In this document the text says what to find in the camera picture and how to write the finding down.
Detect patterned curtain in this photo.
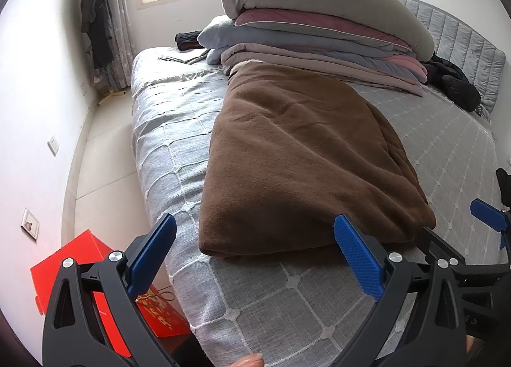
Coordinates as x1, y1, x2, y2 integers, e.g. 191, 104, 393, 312
97, 0, 141, 90

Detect blue-grey folded blanket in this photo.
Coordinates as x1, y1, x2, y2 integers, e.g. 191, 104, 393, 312
197, 15, 429, 77

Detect mauve folded blanket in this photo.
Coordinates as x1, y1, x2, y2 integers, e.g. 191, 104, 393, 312
234, 8, 413, 53

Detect dark hanging clothes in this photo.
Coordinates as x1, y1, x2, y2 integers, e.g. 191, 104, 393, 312
79, 0, 117, 71

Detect pink folded blanket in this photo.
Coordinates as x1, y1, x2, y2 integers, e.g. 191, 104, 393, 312
374, 52, 429, 83

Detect grey quilted headboard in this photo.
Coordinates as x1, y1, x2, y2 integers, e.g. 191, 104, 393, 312
388, 0, 505, 117

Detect black puffer jacket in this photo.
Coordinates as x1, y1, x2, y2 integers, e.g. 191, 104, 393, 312
422, 53, 482, 113

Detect black knit cloth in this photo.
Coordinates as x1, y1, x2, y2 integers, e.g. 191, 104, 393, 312
175, 31, 209, 53

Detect yellow clothes stand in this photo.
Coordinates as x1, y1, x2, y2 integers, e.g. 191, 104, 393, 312
97, 87, 129, 106

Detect flat grey cloth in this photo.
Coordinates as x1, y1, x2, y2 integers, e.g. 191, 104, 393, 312
158, 51, 209, 66

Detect person's left hand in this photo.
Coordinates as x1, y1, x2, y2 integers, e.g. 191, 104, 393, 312
235, 353, 265, 367

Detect dark padded garment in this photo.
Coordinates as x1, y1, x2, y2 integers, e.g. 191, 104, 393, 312
496, 167, 511, 205

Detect brown coat with fur collar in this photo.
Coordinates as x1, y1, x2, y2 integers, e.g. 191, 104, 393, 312
198, 61, 437, 261

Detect bed with grey checked bedspread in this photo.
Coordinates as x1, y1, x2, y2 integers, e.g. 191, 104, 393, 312
130, 46, 511, 367

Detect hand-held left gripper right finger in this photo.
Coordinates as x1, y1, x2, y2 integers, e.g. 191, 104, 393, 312
333, 214, 467, 367

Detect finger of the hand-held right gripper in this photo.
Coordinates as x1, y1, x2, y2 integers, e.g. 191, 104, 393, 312
470, 198, 511, 250
416, 226, 466, 269

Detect red gift bag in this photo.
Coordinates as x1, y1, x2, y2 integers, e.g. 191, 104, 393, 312
135, 288, 193, 340

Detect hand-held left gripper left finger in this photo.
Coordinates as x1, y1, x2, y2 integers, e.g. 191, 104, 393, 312
42, 213, 178, 367

